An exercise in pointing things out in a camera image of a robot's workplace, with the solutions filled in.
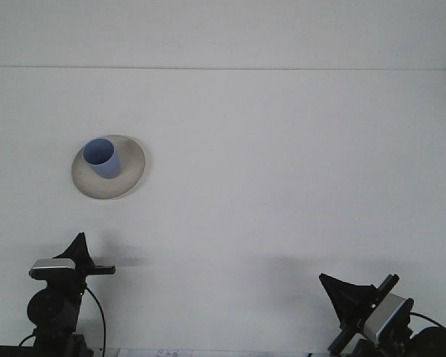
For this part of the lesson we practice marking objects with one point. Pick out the pale blue cup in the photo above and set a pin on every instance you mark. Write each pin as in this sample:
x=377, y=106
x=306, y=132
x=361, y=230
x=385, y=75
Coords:
x=108, y=167

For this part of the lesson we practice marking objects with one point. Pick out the pale round plate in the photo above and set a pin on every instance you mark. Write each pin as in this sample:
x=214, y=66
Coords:
x=128, y=182

